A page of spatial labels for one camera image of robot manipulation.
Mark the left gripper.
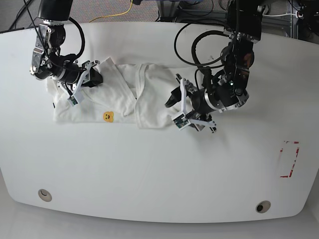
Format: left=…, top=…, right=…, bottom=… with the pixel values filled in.
left=165, top=74, right=217, bottom=133

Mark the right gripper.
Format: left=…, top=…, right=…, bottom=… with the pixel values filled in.
left=56, top=60, right=103, bottom=98

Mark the white printed t-shirt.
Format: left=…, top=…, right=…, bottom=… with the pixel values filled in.
left=46, top=58, right=193, bottom=129

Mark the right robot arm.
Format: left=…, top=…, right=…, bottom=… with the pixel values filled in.
left=30, top=0, right=103, bottom=100

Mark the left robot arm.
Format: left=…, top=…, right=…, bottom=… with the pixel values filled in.
left=165, top=0, right=266, bottom=132

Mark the red tape rectangle marking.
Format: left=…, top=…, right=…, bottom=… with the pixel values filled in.
left=278, top=141, right=300, bottom=178

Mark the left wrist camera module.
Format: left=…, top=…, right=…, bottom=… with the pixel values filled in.
left=172, top=112, right=191, bottom=130

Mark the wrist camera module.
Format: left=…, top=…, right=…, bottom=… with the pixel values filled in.
left=172, top=112, right=191, bottom=130
left=67, top=92, right=84, bottom=107

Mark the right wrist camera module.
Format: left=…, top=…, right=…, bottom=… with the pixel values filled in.
left=67, top=92, right=84, bottom=107

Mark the yellow cable on floor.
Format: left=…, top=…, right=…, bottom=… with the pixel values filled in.
left=89, top=0, right=133, bottom=23

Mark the left table cable grommet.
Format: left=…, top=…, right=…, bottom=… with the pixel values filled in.
left=38, top=189, right=52, bottom=202

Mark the table cable grommet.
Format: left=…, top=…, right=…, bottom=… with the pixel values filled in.
left=256, top=201, right=271, bottom=214
left=38, top=189, right=52, bottom=202

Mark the white cable on floor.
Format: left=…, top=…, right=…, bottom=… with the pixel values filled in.
left=263, top=12, right=297, bottom=18

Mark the right table cable grommet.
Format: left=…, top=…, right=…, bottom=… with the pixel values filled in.
left=256, top=201, right=271, bottom=214

